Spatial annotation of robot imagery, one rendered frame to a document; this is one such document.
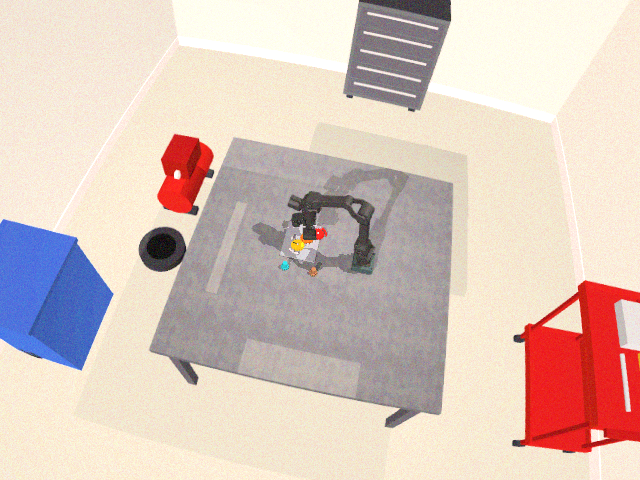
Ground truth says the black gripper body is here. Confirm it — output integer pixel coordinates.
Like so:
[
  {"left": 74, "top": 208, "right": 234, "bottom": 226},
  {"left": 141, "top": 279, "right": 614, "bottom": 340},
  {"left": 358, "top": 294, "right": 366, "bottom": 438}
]
[{"left": 303, "top": 215, "right": 317, "bottom": 240}]

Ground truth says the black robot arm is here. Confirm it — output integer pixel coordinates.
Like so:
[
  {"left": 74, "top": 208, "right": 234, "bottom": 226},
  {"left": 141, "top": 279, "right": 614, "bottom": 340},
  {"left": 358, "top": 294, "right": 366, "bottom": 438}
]
[{"left": 287, "top": 191, "right": 375, "bottom": 267}]

